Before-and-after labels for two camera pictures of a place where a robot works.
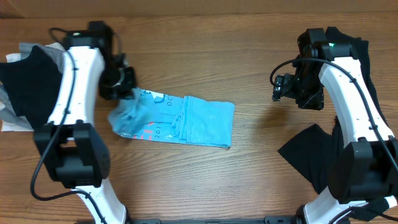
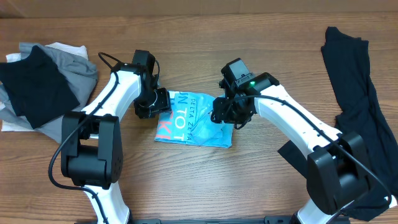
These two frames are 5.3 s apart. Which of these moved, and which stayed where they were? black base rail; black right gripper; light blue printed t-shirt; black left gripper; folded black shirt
Moved: black left gripper; light blue printed t-shirt; black right gripper
Stayed: folded black shirt; black base rail
